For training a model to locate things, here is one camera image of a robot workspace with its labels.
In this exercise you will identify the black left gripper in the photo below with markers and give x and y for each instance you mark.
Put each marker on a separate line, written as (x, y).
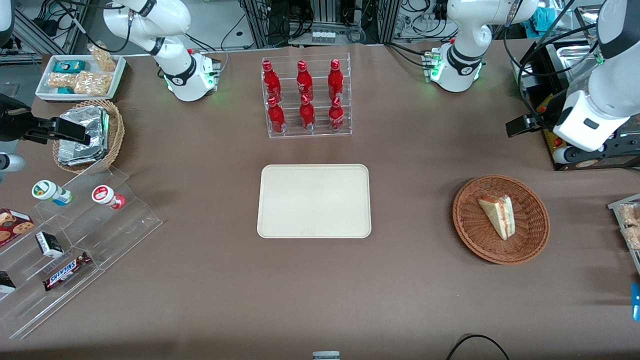
(546, 117)

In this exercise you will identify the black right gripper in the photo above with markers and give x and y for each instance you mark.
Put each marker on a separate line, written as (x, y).
(14, 122)

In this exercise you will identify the triangular sandwich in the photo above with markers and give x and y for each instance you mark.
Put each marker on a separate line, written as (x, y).
(499, 215)

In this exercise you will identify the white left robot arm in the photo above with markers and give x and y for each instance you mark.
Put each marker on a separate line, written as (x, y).
(459, 65)

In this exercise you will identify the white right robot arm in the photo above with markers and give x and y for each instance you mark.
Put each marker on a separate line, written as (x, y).
(186, 75)

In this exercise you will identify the white rectangular snack tray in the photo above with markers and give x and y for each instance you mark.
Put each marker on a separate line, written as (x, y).
(45, 90)

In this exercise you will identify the tan deep wicker basket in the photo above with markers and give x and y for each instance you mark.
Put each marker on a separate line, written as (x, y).
(116, 132)

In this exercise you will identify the brown round wicker basket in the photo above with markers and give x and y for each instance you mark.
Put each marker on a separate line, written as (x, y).
(475, 235)

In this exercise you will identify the metal tray with snacks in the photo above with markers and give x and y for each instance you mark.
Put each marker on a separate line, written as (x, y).
(615, 204)

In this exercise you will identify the cream rectangular serving tray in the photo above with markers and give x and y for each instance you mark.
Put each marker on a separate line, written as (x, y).
(314, 201)

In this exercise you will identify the foil wrapped food packs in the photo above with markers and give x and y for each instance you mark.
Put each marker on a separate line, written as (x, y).
(92, 150)

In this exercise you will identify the small teal snack packet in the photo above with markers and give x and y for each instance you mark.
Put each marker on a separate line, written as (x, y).
(65, 90)

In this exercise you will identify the green lid yogurt cup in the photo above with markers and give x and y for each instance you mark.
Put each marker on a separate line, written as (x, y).
(47, 191)

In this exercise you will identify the large clear bag of crackers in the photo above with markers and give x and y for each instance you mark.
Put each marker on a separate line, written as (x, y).
(92, 83)

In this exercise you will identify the teal snack box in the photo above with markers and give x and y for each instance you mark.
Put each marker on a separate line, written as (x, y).
(69, 66)

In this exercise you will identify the red lid yogurt cup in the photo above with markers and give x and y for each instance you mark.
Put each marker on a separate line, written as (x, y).
(106, 195)

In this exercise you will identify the clear bag of nuts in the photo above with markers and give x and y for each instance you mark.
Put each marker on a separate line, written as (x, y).
(103, 57)

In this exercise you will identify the stainless steel pan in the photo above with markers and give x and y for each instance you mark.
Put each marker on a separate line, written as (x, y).
(575, 52)

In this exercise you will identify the red cookie box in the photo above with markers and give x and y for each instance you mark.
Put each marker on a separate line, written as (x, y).
(14, 226)

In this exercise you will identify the small black white box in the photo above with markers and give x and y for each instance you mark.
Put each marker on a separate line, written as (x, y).
(48, 244)

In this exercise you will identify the clear acrylic stepped stand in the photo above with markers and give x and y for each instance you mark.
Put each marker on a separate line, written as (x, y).
(115, 235)

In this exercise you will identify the snickers chocolate bar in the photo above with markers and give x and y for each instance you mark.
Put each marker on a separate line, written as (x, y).
(66, 270)

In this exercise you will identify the clear bag of puffed snacks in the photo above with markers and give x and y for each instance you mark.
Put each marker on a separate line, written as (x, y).
(631, 222)

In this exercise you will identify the black box with white edge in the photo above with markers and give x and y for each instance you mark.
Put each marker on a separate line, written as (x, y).
(6, 283)

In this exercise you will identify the red cola bottle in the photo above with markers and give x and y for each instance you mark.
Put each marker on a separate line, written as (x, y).
(336, 116)
(276, 117)
(335, 81)
(307, 115)
(271, 82)
(304, 82)

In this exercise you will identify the clear acrylic bottle rack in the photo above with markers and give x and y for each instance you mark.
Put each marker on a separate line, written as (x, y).
(312, 134)

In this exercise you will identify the blue plastic object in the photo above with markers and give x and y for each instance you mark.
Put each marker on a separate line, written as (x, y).
(636, 301)

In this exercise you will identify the white power strip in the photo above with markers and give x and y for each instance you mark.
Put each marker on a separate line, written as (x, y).
(324, 36)

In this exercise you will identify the grey device at table edge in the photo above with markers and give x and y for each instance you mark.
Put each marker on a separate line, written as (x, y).
(326, 355)

